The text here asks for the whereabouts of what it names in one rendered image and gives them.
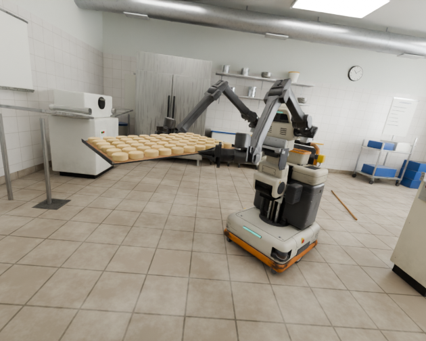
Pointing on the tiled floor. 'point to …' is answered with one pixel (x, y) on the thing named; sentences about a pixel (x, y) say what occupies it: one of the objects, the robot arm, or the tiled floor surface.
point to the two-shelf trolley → (383, 164)
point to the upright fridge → (169, 92)
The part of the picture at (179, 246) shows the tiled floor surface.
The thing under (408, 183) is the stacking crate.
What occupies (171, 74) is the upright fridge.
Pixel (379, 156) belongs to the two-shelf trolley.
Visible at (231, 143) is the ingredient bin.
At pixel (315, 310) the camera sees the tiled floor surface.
